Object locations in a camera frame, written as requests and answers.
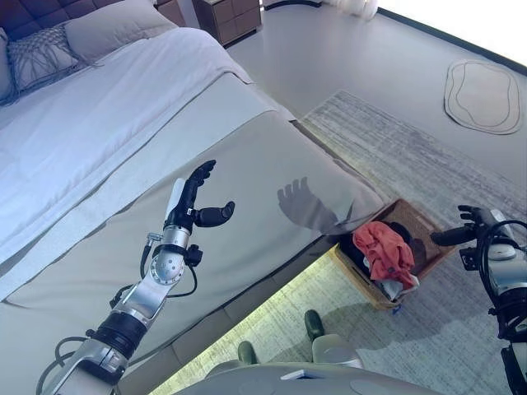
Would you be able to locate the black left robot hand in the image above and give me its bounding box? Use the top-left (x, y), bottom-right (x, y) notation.
top-left (163, 159), bottom-right (236, 236)

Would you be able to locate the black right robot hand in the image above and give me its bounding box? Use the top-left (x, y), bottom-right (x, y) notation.
top-left (430, 204), bottom-right (510, 249)

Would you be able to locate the black garment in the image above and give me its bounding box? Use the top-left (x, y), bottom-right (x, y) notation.
top-left (341, 221), bottom-right (430, 281)

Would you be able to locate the orange garment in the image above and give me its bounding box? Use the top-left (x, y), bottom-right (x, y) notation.
top-left (352, 221), bottom-right (420, 291)

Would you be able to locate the white garment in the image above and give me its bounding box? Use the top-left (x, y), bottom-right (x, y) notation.
top-left (377, 274), bottom-right (417, 302)

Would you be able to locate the brown wicker basket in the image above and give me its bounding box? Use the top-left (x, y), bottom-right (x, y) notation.
top-left (333, 198), bottom-right (459, 312)

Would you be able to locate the bed with beige cover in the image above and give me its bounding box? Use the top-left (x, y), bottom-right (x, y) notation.
top-left (0, 73), bottom-right (386, 372)

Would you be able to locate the small beige oval rug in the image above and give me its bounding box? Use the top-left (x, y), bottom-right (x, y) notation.
top-left (443, 58), bottom-right (523, 136)

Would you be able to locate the white duvet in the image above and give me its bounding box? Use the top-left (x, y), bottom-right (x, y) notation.
top-left (0, 26), bottom-right (254, 281)

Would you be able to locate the dark left robot foot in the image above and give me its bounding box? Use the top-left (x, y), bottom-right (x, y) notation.
top-left (237, 340), bottom-right (259, 365)

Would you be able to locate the dark robot foot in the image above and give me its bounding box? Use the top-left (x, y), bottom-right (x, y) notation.
top-left (303, 309), bottom-right (327, 341)
top-left (237, 340), bottom-right (259, 365)

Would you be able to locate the silver left robot leg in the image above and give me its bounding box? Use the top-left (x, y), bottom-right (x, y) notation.
top-left (203, 357), bottom-right (260, 380)

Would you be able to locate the silver robot leg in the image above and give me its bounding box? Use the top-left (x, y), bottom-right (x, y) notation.
top-left (310, 332), bottom-right (364, 369)
top-left (203, 357), bottom-right (260, 380)

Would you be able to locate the dark right robot foot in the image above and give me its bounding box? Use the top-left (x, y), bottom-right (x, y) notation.
top-left (303, 309), bottom-right (327, 341)

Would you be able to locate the brown wooden nightstand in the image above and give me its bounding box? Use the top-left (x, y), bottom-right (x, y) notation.
top-left (192, 0), bottom-right (263, 47)

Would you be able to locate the silver right robot leg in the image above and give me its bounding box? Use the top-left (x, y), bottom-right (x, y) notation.
top-left (310, 332), bottom-right (364, 369)

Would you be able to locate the grey patterned cushion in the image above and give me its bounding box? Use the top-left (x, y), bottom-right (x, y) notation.
top-left (6, 22), bottom-right (80, 94)

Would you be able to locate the grey robot torso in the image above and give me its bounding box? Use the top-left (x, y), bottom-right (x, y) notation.
top-left (172, 360), bottom-right (450, 395)

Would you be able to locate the large grey pillow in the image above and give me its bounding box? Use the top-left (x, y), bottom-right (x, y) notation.
top-left (0, 26), bottom-right (20, 106)

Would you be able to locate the brown tufted headboard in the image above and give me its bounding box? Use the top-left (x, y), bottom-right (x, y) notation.
top-left (0, 0), bottom-right (186, 43)

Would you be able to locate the sheer white curtain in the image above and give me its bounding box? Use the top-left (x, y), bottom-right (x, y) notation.
top-left (333, 0), bottom-right (380, 18)

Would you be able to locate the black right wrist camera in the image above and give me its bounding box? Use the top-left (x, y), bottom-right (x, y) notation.
top-left (459, 245), bottom-right (481, 271)

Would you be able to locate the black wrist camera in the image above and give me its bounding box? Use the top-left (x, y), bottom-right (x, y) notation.
top-left (184, 244), bottom-right (204, 267)
top-left (459, 245), bottom-right (481, 271)

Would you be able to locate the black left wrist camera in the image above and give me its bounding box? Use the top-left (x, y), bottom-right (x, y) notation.
top-left (184, 244), bottom-right (204, 267)

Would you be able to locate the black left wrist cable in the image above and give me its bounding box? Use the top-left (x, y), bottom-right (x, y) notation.
top-left (166, 263), bottom-right (198, 298)

